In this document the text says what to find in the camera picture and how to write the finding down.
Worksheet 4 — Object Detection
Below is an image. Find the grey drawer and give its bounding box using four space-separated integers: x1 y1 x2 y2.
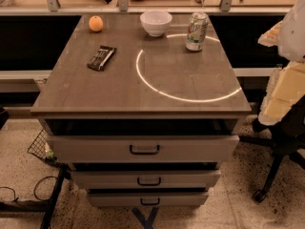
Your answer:
71 170 221 189
88 192 209 207
47 135 239 163

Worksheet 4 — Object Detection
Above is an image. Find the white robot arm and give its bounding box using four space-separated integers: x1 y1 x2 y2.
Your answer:
258 0 305 126

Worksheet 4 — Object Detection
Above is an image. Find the blue tape cross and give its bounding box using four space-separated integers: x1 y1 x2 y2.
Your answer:
132 207 158 229

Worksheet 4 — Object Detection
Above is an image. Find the grey drawer cabinet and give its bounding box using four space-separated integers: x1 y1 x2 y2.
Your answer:
31 14 250 195

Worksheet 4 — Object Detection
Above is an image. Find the white bowl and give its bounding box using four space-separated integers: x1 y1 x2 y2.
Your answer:
140 10 173 37

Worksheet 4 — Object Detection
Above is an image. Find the orange fruit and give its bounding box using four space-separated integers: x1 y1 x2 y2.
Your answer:
89 16 104 32

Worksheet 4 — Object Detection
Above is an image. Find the black stand leg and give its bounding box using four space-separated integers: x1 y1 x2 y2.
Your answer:
0 166 70 229

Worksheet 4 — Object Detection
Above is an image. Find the green soda can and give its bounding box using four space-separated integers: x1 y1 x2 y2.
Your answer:
186 12 209 52

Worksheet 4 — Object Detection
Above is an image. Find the black floor cable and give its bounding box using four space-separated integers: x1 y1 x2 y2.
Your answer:
0 175 59 203

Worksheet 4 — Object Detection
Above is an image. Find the black snack bar packet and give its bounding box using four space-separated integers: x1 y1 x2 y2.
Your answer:
87 46 116 72

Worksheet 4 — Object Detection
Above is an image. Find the black wire basket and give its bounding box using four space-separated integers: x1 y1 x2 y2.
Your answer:
28 130 59 167

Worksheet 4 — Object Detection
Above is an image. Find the black office chair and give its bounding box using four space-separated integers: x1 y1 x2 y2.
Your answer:
239 96 305 202

